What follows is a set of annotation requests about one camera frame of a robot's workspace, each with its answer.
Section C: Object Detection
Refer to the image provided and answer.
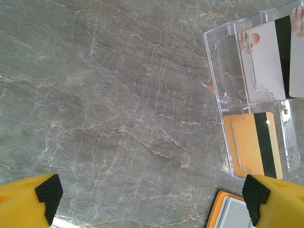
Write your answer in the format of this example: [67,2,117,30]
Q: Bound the orange leather card holder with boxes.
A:
[205,190,252,228]

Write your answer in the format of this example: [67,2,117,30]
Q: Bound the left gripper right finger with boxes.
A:
[242,174,304,228]

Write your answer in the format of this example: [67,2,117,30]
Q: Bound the gold card with magnetic stripe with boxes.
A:
[224,111,284,180]

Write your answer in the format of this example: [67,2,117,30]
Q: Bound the clear acrylic card stand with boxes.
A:
[203,0,304,183]

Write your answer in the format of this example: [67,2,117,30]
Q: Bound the white card with magnetic stripe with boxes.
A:
[237,15,293,103]

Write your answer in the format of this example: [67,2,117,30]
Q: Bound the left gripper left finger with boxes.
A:
[0,173,64,228]

